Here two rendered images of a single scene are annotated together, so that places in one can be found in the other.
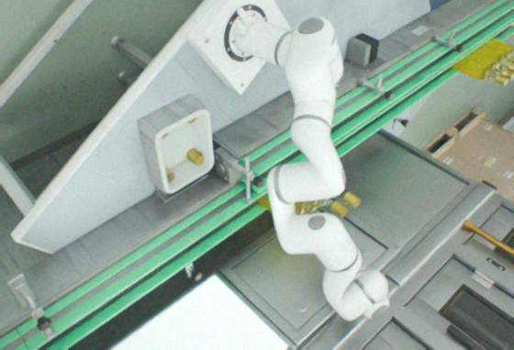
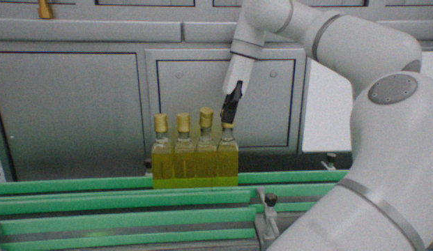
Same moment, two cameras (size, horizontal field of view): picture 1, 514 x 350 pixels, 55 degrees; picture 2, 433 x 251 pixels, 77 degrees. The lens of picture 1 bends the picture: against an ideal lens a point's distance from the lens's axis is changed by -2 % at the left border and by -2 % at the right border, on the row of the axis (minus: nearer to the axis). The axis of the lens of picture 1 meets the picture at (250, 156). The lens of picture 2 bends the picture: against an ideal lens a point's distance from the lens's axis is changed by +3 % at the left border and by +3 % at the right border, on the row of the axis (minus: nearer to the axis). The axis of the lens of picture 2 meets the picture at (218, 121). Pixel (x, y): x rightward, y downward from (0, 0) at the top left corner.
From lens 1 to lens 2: 102 cm
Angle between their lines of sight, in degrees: 39
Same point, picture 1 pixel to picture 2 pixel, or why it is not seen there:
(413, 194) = (62, 91)
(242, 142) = not seen: outside the picture
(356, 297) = (300, 12)
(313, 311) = (269, 63)
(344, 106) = (67, 233)
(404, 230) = (114, 66)
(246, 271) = (279, 135)
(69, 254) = not seen: hidden behind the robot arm
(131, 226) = not seen: hidden behind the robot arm
